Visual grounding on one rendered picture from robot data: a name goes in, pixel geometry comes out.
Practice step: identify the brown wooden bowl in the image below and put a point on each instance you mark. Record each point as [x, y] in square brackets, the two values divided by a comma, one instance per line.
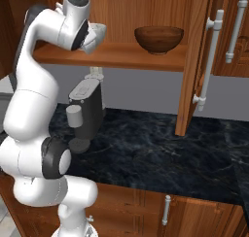
[159, 40]

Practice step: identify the wooden wall cabinet with shelf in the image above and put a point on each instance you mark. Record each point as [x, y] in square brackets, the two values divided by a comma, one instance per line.
[123, 54]

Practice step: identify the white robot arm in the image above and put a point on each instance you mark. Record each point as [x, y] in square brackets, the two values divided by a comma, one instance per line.
[30, 118]

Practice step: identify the dark grey coffee machine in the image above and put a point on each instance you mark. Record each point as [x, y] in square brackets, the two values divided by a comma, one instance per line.
[90, 118]

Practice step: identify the closed wooden cabinet door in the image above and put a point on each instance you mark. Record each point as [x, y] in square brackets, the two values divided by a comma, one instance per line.
[241, 30]

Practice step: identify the open wooden cabinet door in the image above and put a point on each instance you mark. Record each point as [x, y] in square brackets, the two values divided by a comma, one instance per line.
[189, 69]

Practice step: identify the wooden base cabinet door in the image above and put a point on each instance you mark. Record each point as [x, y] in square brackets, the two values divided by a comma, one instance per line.
[126, 211]
[197, 218]

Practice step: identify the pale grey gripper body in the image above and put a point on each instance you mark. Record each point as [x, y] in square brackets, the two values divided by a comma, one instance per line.
[96, 33]

